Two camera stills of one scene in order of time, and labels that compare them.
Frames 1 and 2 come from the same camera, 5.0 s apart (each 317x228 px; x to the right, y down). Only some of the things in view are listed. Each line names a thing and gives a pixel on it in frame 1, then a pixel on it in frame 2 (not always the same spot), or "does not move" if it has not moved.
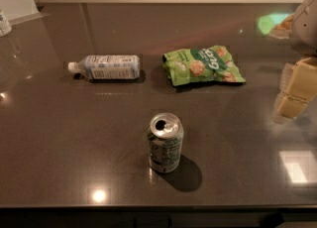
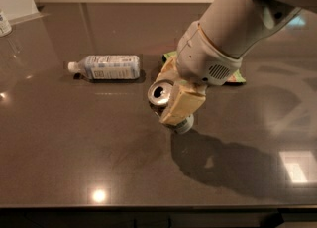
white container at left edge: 5,27 does not move
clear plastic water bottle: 107,67 does not move
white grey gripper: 305,29 → 202,57
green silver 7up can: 165,138 → 158,96
